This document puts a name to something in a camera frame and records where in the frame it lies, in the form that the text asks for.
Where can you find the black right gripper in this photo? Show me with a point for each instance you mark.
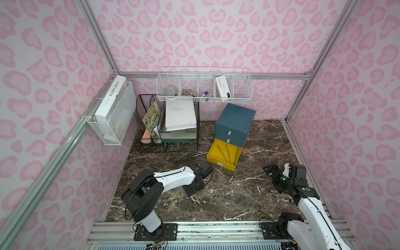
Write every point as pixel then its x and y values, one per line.
pixel 274 174

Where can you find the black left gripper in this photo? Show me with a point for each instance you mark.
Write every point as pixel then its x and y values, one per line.
pixel 194 187

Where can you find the yellow bottom drawer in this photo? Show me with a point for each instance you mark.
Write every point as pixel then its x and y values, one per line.
pixel 224 154

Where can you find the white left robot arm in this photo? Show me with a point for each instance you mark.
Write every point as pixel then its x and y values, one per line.
pixel 142 194

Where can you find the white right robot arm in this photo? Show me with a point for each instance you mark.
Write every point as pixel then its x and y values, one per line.
pixel 316 231

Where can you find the teal drawer cabinet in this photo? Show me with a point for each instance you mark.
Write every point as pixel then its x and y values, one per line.
pixel 234 124

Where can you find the white paper stack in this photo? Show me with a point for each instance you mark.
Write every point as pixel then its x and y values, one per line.
pixel 180 115

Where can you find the colorful picture book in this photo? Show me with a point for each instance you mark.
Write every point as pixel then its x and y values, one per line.
pixel 151 120

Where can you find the white small box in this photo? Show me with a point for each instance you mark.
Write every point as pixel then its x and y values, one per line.
pixel 223 87

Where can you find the white book box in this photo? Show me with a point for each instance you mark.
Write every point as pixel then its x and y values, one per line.
pixel 111 99

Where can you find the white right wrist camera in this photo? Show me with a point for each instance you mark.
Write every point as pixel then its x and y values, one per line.
pixel 286 169

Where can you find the green stool frame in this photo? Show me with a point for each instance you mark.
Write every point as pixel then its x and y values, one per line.
pixel 175 145

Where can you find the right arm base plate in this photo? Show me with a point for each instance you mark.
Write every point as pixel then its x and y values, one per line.
pixel 271 231

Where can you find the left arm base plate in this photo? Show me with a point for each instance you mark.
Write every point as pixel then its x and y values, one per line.
pixel 166 231

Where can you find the black wire file rack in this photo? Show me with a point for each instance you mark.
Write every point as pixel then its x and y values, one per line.
pixel 143 141

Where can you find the white wire wall basket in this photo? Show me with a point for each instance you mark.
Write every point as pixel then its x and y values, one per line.
pixel 188 83

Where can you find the white wire side basket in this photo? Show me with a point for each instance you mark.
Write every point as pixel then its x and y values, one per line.
pixel 113 132

